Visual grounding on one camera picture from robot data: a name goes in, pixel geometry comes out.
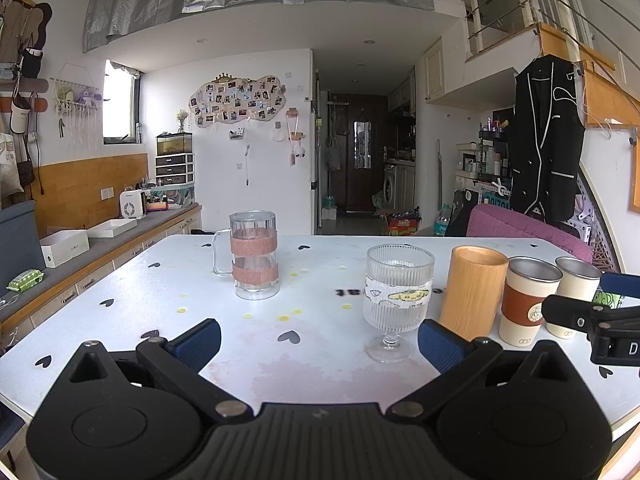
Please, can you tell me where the small white appliance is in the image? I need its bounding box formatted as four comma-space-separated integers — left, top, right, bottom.
119, 190, 143, 219

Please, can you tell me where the black jacket with white trim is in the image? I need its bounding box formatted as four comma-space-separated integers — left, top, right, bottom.
508, 54, 586, 222

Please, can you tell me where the black hanging pouch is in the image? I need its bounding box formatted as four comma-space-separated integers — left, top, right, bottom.
20, 35, 44, 80

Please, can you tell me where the window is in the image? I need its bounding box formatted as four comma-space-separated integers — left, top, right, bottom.
103, 59, 144, 145

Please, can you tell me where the small drawer unit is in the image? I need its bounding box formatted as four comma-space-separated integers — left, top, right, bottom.
155, 153, 195, 187

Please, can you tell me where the red snack box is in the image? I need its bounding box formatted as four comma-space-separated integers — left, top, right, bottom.
387, 216, 422, 237

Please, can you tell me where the cloud-shaped photo board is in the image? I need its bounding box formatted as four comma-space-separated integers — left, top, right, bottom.
188, 74, 287, 129

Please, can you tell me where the grey-blue box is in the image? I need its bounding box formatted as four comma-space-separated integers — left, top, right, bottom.
0, 200, 44, 291

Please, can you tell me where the black storage rack with bottles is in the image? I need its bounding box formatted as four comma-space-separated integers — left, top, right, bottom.
477, 116, 515, 183

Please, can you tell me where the stair railing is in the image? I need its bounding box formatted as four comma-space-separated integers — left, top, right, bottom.
452, 0, 640, 68

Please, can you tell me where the flat white box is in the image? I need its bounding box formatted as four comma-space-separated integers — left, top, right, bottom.
87, 219, 138, 239

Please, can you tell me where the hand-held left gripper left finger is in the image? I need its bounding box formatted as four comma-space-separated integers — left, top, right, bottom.
67, 318, 253, 423

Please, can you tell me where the green wet wipes pack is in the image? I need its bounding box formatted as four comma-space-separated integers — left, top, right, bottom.
6, 269, 46, 292

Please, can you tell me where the hanging mirror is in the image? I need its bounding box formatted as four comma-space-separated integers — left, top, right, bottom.
353, 120, 372, 171

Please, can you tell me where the green packet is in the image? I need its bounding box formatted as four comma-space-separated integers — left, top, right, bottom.
592, 290, 626, 310

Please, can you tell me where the glass mug with pink bands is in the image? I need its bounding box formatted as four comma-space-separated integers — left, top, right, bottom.
213, 210, 280, 301

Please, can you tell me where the bamboo cup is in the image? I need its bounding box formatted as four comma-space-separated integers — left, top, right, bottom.
439, 245, 510, 341

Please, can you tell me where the white cardboard box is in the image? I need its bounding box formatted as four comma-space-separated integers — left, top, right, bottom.
39, 231, 91, 268

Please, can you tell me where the white cup with brown sleeve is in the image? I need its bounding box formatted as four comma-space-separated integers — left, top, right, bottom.
498, 256, 566, 347

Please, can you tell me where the small white steel cup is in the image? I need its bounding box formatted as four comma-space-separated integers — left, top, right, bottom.
545, 256, 603, 340

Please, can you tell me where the washing machine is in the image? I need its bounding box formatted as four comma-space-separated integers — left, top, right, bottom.
383, 162, 401, 211

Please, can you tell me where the pink hanging wall ornament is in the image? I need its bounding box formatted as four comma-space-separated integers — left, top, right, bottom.
285, 107, 307, 167

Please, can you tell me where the white hanging pouch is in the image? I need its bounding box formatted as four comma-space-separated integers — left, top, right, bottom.
10, 91, 33, 135

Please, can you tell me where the white wall cabinet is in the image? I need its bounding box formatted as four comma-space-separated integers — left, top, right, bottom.
425, 37, 446, 103

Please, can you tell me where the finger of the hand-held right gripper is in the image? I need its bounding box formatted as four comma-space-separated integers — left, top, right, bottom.
542, 294, 602, 334
600, 272, 640, 295

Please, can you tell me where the brown door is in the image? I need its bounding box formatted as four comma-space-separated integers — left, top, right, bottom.
346, 94, 389, 212

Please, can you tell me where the ribbed glass goblet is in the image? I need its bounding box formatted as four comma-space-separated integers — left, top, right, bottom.
362, 244, 436, 364

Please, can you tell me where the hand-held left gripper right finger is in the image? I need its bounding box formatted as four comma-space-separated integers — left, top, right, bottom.
387, 319, 571, 422

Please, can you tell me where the glass fish tank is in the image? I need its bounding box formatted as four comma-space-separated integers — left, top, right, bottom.
156, 132, 193, 156

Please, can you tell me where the wooden counter cabinet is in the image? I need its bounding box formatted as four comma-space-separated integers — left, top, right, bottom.
0, 202, 203, 356

